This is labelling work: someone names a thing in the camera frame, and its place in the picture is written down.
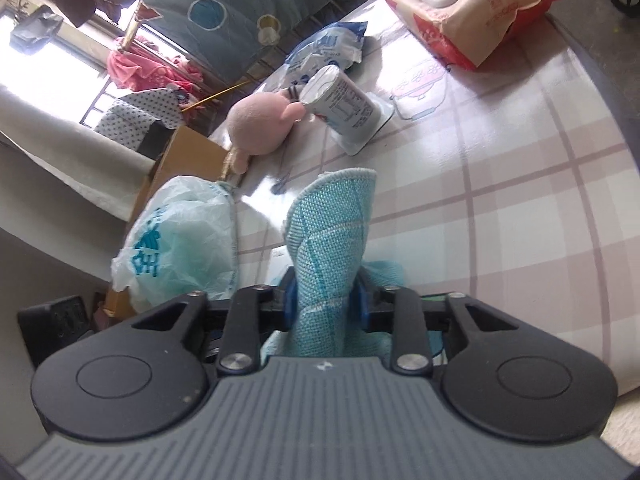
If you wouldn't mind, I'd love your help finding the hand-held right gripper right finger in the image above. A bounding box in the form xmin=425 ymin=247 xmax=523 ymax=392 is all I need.
xmin=350 ymin=280 xmax=518 ymax=376

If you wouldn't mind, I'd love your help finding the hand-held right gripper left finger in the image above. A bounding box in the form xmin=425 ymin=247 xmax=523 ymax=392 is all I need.
xmin=127 ymin=266 xmax=301 ymax=376

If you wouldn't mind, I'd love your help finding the teal towel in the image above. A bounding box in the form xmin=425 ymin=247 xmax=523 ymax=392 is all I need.
xmin=260 ymin=166 xmax=407 ymax=361

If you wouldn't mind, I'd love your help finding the brown cardboard box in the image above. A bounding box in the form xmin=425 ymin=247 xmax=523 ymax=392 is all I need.
xmin=102 ymin=125 xmax=236 ymax=321

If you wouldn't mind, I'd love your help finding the white yogurt cup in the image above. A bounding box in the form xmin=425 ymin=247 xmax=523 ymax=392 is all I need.
xmin=299 ymin=64 xmax=396 ymax=157

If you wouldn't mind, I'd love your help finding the blue and white packet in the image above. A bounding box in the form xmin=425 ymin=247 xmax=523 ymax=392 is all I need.
xmin=284 ymin=20 xmax=369 ymax=88

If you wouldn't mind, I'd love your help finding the white plastic bag teal print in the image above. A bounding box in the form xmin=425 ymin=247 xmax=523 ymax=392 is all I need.
xmin=110 ymin=175 xmax=240 ymax=313

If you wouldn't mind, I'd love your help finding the pink plush toy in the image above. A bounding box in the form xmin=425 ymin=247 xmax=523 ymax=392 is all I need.
xmin=226 ymin=91 xmax=307 ymax=175

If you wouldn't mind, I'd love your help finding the black cloth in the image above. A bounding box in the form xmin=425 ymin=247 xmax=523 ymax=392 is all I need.
xmin=136 ymin=119 xmax=175 ymax=159

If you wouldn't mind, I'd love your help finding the yellow stick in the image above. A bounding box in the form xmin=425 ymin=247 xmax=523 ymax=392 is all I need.
xmin=180 ymin=79 xmax=257 ymax=112

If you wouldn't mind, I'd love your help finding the black box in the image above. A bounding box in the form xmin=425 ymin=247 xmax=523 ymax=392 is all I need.
xmin=17 ymin=294 xmax=97 ymax=368

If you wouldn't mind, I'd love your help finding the white polka dot cloth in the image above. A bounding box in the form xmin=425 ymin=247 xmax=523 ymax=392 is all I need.
xmin=94 ymin=87 xmax=181 ymax=137

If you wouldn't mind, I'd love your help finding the pink garment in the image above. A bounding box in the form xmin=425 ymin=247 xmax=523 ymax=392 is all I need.
xmin=106 ymin=35 xmax=206 ymax=97

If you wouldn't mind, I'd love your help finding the metal railing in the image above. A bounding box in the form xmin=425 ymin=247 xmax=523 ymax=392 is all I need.
xmin=77 ymin=2 xmax=361 ymax=128

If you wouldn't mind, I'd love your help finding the grey white curtain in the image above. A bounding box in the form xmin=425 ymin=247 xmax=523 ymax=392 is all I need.
xmin=0 ymin=87 xmax=157 ymax=221

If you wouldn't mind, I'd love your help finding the pink wet wipes pack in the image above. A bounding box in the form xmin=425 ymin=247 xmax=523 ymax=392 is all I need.
xmin=382 ymin=0 xmax=570 ymax=72

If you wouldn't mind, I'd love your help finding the black plastic bag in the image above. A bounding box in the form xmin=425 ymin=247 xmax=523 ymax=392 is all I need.
xmin=10 ymin=5 xmax=65 ymax=55

